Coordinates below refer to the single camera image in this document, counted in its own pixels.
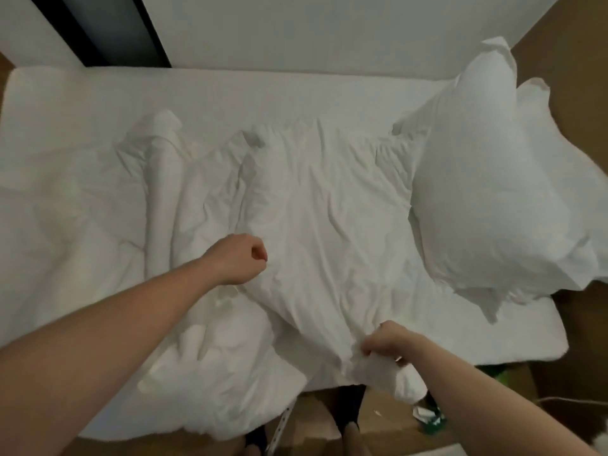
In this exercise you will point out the person's right hand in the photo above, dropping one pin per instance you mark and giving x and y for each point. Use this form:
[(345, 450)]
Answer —
[(396, 339)]

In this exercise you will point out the person's left hand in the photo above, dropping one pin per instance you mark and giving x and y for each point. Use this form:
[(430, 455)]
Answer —
[(232, 261)]

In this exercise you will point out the person's right fingers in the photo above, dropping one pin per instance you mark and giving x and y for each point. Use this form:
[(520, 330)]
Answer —
[(373, 346)]

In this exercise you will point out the person's left fingers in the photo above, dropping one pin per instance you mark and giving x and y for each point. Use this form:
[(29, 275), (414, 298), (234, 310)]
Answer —
[(259, 254)]

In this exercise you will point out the person's left forearm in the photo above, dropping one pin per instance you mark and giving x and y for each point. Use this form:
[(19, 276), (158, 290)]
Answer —
[(104, 346)]

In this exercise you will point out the person's right forearm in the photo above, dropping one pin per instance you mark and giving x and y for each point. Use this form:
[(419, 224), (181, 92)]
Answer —
[(479, 403)]

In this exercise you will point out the person's right leg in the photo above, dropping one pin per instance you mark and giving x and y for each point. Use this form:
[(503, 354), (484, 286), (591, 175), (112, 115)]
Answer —
[(349, 417)]

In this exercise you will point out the person's leg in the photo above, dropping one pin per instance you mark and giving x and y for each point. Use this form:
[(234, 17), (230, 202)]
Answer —
[(256, 441), (349, 417)]

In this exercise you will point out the crumpled white duvet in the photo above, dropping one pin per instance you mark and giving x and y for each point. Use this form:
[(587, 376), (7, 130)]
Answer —
[(199, 327)]

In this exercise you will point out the white measuring strip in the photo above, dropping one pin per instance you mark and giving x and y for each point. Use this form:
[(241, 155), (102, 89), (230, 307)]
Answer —
[(282, 427)]

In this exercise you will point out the person's left leg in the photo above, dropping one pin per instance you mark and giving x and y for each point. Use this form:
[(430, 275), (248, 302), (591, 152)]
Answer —
[(256, 441)]

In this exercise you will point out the plump white pillow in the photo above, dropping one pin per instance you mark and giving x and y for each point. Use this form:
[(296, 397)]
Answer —
[(489, 204)]

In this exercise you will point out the white sheeted bed mattress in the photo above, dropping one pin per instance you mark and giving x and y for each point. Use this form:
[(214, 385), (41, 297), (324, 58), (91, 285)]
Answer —
[(66, 137)]

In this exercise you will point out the dark window panel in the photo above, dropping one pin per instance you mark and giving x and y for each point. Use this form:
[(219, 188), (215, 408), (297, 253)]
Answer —
[(104, 28)]

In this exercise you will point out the flat white pillow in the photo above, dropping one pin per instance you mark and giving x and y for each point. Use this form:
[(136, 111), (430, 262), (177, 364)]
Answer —
[(565, 151)]

